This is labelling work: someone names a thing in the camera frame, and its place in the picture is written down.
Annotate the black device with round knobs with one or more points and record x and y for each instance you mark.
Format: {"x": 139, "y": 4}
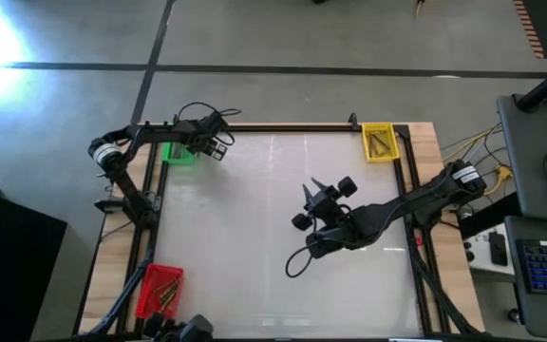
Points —
{"x": 197, "y": 328}

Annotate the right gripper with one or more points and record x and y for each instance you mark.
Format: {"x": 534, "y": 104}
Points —
{"x": 326, "y": 209}

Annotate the yellow plastic basket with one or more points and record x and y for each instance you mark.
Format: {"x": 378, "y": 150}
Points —
{"x": 393, "y": 156}

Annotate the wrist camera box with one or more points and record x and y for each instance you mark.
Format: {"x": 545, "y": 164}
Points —
{"x": 215, "y": 121}
{"x": 323, "y": 244}

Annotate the green plastic basket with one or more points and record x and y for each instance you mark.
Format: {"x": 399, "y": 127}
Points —
{"x": 178, "y": 161}

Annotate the yellow green crayon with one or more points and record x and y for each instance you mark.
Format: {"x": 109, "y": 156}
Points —
{"x": 384, "y": 150}

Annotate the grey keyboard desk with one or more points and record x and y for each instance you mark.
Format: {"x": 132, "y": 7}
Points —
{"x": 539, "y": 313}

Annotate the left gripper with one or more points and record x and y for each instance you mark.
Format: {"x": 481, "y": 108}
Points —
{"x": 202, "y": 137}

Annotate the wooden base board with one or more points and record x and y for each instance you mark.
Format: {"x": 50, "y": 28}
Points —
{"x": 420, "y": 142}

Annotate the black spring clamp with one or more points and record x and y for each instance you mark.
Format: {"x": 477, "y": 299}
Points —
{"x": 352, "y": 121}

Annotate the white control box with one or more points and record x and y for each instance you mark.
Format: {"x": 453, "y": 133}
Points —
{"x": 477, "y": 263}

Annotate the black cabinet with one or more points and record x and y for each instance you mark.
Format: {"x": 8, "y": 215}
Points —
{"x": 12, "y": 266}

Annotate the black phone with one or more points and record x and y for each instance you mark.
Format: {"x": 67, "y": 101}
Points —
{"x": 497, "y": 248}

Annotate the red brown crayon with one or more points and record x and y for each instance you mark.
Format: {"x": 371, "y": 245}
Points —
{"x": 166, "y": 286}

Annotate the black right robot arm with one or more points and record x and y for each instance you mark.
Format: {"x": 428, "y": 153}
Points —
{"x": 397, "y": 209}

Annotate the black pole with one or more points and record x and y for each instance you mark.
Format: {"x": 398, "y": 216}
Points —
{"x": 546, "y": 85}

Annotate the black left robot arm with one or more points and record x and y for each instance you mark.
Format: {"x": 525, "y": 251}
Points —
{"x": 159, "y": 133}

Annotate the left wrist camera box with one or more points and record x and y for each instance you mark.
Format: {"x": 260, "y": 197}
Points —
{"x": 215, "y": 121}

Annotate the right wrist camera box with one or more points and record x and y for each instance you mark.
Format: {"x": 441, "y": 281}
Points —
{"x": 323, "y": 244}

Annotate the red plastic basket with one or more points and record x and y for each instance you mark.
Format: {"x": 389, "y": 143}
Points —
{"x": 147, "y": 304}

